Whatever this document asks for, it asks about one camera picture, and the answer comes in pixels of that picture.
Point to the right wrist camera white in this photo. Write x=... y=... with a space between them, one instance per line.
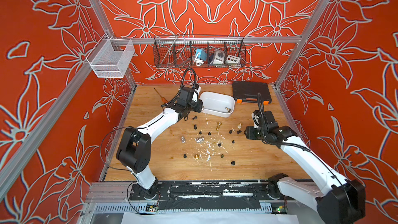
x=255 y=120

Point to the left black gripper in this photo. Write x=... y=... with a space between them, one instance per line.
x=199 y=103

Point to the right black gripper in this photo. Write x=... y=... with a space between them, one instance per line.
x=249 y=132

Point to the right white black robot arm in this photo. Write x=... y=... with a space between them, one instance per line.
x=336 y=199

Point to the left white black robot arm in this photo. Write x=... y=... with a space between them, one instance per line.
x=134 y=151

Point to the clear plastic wall bin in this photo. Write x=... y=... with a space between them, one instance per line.
x=106 y=62

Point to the gold chess bishop lying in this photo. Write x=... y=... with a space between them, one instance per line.
x=218 y=125

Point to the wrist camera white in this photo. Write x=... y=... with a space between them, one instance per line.
x=196 y=93
x=255 y=120

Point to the white dotted cube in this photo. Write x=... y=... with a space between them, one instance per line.
x=233 y=60

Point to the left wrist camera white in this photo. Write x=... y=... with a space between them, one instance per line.
x=196 y=93

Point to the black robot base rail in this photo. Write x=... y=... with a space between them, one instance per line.
x=208 y=195

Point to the orange handled screwdriver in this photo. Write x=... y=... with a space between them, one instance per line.
x=163 y=99

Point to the black wire wall basket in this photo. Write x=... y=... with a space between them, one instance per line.
x=183 y=51

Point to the white rectangular storage box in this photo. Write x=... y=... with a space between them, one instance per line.
x=216 y=103

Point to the black orange tool case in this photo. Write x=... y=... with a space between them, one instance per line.
x=248 y=92

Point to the teal white device in basket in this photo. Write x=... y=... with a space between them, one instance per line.
x=199 y=58

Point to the white round-button device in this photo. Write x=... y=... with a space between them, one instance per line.
x=217 y=58

